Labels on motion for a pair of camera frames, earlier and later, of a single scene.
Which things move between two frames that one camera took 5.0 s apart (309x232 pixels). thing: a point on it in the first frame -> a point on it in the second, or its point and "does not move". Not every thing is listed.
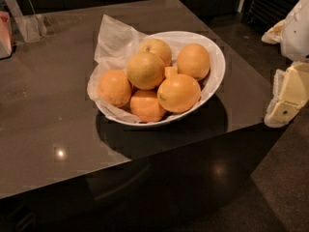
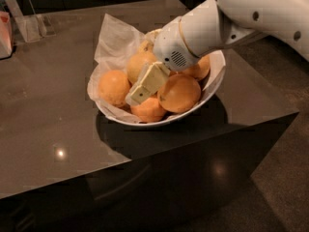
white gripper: [296, 33] -> [171, 48]
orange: [114, 88] does not move
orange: [179, 94] does not move
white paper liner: [116, 43] does not move
